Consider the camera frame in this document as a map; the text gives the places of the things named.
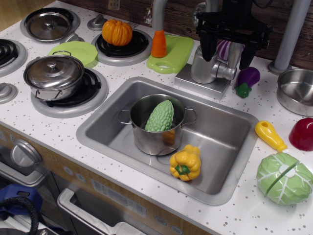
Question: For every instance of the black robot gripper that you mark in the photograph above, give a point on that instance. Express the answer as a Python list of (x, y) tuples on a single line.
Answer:
[(234, 27)]

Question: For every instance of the silver toy faucet lever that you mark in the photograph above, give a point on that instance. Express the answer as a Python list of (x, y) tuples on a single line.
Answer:
[(230, 62)]

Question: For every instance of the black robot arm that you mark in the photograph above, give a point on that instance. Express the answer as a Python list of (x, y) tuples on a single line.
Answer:
[(237, 6)]

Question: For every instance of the purple striped onion toy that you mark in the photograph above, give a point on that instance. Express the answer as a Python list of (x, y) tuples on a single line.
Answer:
[(223, 49)]

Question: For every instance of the purple eggplant toy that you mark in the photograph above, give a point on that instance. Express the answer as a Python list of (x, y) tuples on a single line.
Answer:
[(246, 80)]

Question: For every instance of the silver toy faucet base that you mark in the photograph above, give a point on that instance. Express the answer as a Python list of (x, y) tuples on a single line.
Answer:
[(210, 78)]

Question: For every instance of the green cutting board toy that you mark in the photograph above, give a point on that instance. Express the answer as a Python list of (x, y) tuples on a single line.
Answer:
[(178, 51)]

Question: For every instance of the orange carrot toy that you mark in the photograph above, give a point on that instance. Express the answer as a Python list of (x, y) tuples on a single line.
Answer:
[(159, 49)]

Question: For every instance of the steel bowl at right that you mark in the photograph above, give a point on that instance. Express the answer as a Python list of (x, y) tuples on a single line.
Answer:
[(295, 91)]

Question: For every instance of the grey faucet spout pipe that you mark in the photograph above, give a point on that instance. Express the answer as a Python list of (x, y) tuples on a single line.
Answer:
[(158, 14)]

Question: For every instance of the rear right stove burner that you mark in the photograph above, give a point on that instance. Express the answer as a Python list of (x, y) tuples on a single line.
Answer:
[(136, 51)]

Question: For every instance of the stove burner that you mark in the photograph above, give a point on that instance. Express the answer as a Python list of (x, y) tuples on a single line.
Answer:
[(136, 51), (12, 56), (75, 21), (90, 94)]

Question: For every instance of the yellow squash toy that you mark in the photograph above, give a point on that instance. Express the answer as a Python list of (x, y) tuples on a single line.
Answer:
[(268, 134)]

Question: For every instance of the green bitter gourd toy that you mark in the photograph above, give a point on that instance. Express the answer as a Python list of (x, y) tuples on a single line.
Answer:
[(161, 117)]

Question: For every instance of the grey sink basin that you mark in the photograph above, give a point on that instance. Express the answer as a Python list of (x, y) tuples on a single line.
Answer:
[(225, 137)]

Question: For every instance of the orange pumpkin toy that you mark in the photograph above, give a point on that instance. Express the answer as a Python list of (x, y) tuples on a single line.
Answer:
[(117, 33)]

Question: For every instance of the red apple half toy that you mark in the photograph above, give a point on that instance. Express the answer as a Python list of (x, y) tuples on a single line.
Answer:
[(301, 135)]

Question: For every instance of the steel pot in sink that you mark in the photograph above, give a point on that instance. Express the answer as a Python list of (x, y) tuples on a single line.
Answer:
[(157, 143)]

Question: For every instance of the yellow bell pepper toy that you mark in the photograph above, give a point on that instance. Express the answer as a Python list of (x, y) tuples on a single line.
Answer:
[(186, 164)]

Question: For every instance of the grey stove knob rear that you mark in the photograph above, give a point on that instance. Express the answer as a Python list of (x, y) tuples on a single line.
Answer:
[(96, 23)]

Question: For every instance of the grey stove knob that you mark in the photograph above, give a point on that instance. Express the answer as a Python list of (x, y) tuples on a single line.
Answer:
[(96, 23), (7, 92), (71, 38)]

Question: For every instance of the green cabbage toy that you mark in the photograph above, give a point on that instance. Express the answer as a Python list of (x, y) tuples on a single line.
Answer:
[(284, 179)]

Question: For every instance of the light green plastic plate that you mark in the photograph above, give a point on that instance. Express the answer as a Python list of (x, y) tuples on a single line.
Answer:
[(83, 51)]

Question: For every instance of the front stove burner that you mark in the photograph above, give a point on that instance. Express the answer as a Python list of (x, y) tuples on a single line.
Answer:
[(90, 94)]

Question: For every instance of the grey stove knob middle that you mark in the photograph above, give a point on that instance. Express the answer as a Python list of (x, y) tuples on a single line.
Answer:
[(71, 38)]

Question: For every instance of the steel pot with lid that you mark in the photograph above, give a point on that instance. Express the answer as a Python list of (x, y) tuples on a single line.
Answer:
[(54, 77)]

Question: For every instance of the steel pot lid rear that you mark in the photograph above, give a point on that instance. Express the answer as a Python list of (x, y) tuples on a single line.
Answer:
[(48, 26)]

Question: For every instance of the rear left stove burner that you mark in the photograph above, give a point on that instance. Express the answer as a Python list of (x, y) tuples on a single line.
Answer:
[(75, 21)]

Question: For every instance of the grey stove knob left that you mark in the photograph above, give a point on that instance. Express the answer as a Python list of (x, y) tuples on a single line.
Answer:
[(7, 92)]

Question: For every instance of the grey oven knob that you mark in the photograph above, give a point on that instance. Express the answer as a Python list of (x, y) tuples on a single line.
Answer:
[(24, 155)]

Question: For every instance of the blue object bottom left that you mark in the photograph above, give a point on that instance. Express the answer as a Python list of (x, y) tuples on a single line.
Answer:
[(20, 200)]

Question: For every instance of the grey post at right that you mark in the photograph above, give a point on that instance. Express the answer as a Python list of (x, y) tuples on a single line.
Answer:
[(292, 31)]

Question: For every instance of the grey oven door handle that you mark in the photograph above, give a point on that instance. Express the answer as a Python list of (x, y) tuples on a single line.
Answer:
[(89, 220)]

